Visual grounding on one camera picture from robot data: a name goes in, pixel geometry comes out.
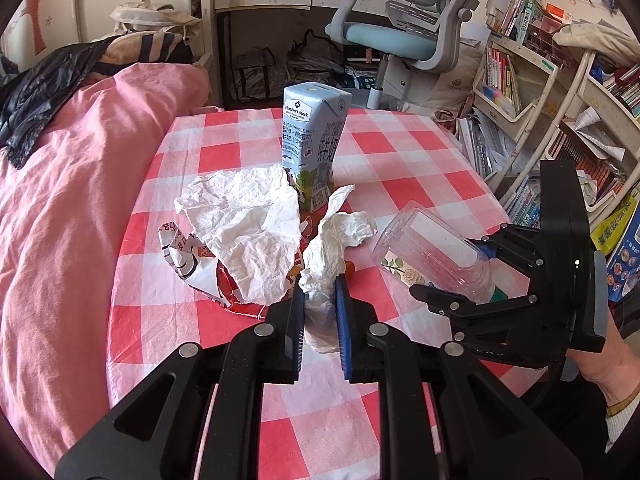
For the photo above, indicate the beige striped cushion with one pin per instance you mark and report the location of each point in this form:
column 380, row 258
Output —
column 150, row 45

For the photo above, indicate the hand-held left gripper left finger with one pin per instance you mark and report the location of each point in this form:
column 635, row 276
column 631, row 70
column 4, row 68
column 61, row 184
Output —
column 300, row 332

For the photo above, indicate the yellow bag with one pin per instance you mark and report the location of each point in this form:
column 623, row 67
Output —
column 615, row 222

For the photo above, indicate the blue printed bag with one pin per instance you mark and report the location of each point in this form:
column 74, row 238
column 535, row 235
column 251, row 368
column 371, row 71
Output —
column 362, row 80

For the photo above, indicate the twisted white tissue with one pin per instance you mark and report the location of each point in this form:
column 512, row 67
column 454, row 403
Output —
column 330, row 245

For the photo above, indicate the person's right hand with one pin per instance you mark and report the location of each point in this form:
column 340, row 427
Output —
column 612, row 370

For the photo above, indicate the large white tissue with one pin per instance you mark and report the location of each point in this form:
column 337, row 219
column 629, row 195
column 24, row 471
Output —
column 240, row 230

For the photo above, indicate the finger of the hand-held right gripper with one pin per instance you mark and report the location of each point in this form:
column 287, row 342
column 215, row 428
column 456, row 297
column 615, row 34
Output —
column 465, row 317
column 517, row 250

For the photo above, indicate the orange peel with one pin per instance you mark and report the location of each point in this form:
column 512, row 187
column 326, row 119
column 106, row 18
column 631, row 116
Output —
column 347, row 266

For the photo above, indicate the blue milk carton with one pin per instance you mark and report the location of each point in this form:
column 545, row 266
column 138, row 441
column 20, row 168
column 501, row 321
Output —
column 310, row 130

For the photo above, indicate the red white checkered tablecloth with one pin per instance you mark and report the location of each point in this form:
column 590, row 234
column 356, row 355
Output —
column 400, row 160

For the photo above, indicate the blue printed box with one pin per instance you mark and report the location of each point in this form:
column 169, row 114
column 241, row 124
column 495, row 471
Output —
column 625, row 260

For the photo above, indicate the cream cloth sack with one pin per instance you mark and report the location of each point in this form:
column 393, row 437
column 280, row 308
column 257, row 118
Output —
column 450, row 85

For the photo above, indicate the white desk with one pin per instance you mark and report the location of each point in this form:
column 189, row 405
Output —
column 250, row 15

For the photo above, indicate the stack of white papers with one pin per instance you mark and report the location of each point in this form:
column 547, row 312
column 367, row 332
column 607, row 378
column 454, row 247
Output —
column 482, row 140

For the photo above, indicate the red and white printed wrapper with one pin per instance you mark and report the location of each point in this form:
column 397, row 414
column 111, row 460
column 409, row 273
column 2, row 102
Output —
column 180, row 255

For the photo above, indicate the black puffer jacket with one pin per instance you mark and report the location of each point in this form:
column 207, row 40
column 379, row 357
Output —
column 35, row 95

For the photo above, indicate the cream canvas bag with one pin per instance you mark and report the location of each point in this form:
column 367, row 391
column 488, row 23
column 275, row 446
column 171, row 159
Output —
column 145, row 15

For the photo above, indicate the row of dark books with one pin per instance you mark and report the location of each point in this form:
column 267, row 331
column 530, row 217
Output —
column 590, row 165

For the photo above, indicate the white bookshelf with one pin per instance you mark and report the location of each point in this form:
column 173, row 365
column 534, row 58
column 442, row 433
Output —
column 545, row 95

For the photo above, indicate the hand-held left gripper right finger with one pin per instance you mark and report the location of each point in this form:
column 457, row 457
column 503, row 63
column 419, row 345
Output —
column 343, row 332

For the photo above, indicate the grey and blue office chair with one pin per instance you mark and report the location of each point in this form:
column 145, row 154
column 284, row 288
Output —
column 430, row 25

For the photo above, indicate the cream folded cloth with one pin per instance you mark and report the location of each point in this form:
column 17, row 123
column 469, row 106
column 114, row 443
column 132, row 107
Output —
column 595, row 37

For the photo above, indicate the pink blanket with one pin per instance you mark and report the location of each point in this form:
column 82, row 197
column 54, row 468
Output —
column 75, row 210

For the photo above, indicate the striped clear storage bag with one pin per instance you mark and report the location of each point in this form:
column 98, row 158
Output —
column 255, row 75
column 315, row 60

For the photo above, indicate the pink desk organizer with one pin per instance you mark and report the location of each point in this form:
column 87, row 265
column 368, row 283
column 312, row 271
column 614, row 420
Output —
column 547, row 35

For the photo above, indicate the row of workbooks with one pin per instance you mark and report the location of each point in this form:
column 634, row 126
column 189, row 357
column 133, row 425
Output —
column 525, row 205

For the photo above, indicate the row of thin colourful books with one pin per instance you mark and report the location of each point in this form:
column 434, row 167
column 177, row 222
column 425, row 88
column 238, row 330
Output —
column 502, row 80

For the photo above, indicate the crumpled white cloth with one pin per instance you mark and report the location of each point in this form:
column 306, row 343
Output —
column 587, row 187

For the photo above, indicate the clear plastic cup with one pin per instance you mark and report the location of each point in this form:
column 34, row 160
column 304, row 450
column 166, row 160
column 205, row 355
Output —
column 430, row 245

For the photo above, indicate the row of upright books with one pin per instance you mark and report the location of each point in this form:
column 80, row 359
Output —
column 517, row 5

